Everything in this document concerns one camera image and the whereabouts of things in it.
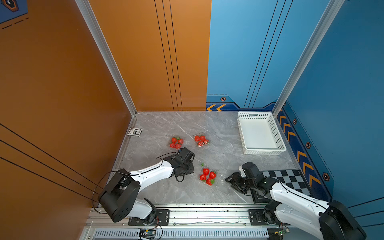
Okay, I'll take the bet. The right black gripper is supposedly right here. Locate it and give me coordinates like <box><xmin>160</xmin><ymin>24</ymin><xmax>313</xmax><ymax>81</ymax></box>
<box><xmin>223</xmin><ymin>172</ymin><xmax>256</xmax><ymax>194</ymax></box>

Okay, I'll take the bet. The clear plastic clamshell container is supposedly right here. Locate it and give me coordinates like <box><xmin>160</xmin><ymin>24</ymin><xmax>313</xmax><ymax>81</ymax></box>
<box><xmin>169</xmin><ymin>136</ymin><xmax>184</xmax><ymax>150</ymax></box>

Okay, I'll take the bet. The clear clamshell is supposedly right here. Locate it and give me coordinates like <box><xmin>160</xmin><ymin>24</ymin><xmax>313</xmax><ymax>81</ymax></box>
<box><xmin>198</xmin><ymin>167</ymin><xmax>219</xmax><ymax>186</ymax></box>

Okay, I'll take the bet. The strawberry seven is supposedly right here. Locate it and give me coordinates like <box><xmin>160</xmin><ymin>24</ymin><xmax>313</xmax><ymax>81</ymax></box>
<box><xmin>198</xmin><ymin>140</ymin><xmax>210</xmax><ymax>147</ymax></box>

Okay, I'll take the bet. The strawberry four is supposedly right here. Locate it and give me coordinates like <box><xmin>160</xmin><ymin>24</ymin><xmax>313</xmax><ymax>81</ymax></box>
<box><xmin>206</xmin><ymin>178</ymin><xmax>215</xmax><ymax>186</ymax></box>

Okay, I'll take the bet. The white perforated plastic basket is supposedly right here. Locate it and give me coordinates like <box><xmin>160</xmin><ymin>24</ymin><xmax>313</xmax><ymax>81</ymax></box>
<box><xmin>237</xmin><ymin>112</ymin><xmax>287</xmax><ymax>155</ymax></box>

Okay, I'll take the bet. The strawberry two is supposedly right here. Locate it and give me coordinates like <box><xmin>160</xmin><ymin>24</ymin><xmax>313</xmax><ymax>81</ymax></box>
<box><xmin>209</xmin><ymin>171</ymin><xmax>217</xmax><ymax>179</ymax></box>

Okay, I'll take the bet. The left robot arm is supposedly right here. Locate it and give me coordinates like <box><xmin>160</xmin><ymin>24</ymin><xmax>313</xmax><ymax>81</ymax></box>
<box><xmin>98</xmin><ymin>148</ymin><xmax>195</xmax><ymax>224</ymax></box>

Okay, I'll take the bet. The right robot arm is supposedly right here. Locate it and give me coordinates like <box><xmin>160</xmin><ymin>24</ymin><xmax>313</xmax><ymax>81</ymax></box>
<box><xmin>225</xmin><ymin>162</ymin><xmax>367</xmax><ymax>240</ymax></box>

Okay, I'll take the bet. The black white checkerboard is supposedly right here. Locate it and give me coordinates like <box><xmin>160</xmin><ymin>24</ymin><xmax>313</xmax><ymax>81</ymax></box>
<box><xmin>263</xmin><ymin>169</ymin><xmax>311</xmax><ymax>196</ymax></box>

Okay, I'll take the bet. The right green circuit board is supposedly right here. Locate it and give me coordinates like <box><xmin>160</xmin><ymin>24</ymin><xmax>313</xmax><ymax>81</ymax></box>
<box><xmin>275</xmin><ymin>228</ymin><xmax>290</xmax><ymax>239</ymax></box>

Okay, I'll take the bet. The green circuit board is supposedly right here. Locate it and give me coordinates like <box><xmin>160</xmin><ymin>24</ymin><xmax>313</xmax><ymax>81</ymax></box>
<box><xmin>275</xmin><ymin>228</ymin><xmax>290</xmax><ymax>239</ymax></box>
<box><xmin>138</xmin><ymin>229</ymin><xmax>157</xmax><ymax>240</ymax></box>

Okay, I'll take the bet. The left green circuit board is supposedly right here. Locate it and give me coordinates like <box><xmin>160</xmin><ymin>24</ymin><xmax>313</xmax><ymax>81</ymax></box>
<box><xmin>138</xmin><ymin>229</ymin><xmax>157</xmax><ymax>240</ymax></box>

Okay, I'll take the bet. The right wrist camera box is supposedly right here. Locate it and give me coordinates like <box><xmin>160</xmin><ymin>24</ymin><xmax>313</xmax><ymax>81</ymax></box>
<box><xmin>239</xmin><ymin>166</ymin><xmax>246</xmax><ymax>178</ymax></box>

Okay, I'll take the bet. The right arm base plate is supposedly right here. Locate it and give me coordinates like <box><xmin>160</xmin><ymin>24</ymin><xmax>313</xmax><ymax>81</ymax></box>
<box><xmin>248</xmin><ymin>209</ymin><xmax>281</xmax><ymax>228</ymax></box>

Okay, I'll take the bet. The aluminium front rail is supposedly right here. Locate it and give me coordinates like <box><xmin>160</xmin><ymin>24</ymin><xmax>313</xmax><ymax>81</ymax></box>
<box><xmin>84</xmin><ymin>205</ymin><xmax>337</xmax><ymax>230</ymax></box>

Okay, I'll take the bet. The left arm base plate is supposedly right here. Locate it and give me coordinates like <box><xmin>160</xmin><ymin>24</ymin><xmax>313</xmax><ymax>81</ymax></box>
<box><xmin>128</xmin><ymin>209</ymin><xmax>170</xmax><ymax>226</ymax></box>

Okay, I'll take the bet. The left aluminium corner post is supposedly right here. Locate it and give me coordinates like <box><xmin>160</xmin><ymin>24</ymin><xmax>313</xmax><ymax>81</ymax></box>
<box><xmin>75</xmin><ymin>0</ymin><xmax>137</xmax><ymax>118</ymax></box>

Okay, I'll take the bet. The aluminium corner post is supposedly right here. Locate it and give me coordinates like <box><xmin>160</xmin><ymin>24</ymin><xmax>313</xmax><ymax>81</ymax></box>
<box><xmin>272</xmin><ymin>0</ymin><xmax>345</xmax><ymax>118</ymax></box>
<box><xmin>75</xmin><ymin>0</ymin><xmax>137</xmax><ymax>118</ymax></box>

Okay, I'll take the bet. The right aluminium corner post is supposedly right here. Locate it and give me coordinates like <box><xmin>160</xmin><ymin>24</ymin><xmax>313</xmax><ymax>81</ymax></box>
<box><xmin>272</xmin><ymin>0</ymin><xmax>345</xmax><ymax>118</ymax></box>

